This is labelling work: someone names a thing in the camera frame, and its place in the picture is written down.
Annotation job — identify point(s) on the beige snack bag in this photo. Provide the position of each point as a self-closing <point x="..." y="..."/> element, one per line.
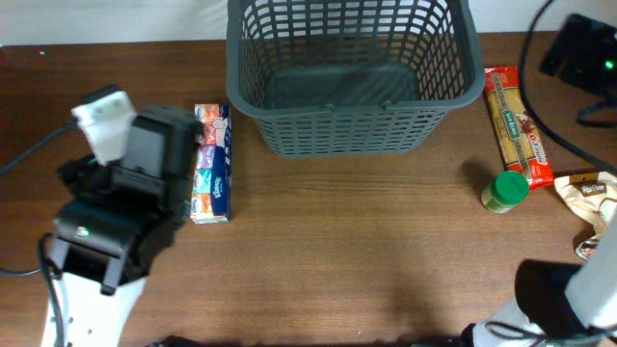
<point x="592" y="197"/>

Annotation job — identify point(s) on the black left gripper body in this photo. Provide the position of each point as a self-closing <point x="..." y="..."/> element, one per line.
<point x="90" y="178"/>

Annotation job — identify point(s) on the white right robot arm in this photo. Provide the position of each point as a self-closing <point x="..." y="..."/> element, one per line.
<point x="560" y="304"/>

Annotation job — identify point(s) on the grey plastic basket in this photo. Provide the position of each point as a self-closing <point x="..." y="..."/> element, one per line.
<point x="346" y="77"/>

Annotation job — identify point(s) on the Kleenex tissue multipack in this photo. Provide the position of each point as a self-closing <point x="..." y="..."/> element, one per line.
<point x="210" y="202"/>

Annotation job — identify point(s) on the red spaghetti pasta package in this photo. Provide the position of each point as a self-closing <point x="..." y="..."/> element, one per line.
<point x="517" y="135"/>

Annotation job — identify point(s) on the green lidded spice jar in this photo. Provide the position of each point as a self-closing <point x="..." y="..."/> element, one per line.
<point x="505" y="192"/>

